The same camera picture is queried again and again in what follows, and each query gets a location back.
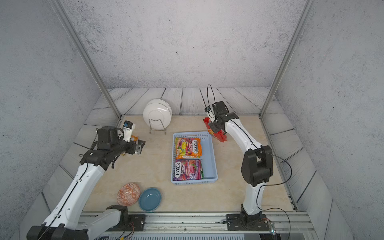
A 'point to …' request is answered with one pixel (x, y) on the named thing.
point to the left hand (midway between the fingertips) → (138, 139)
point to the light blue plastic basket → (208, 160)
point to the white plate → (157, 114)
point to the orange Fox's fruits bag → (188, 148)
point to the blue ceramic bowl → (150, 199)
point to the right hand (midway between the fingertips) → (218, 122)
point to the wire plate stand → (150, 132)
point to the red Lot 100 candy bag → (220, 136)
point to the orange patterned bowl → (128, 194)
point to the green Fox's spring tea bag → (202, 173)
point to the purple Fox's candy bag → (187, 170)
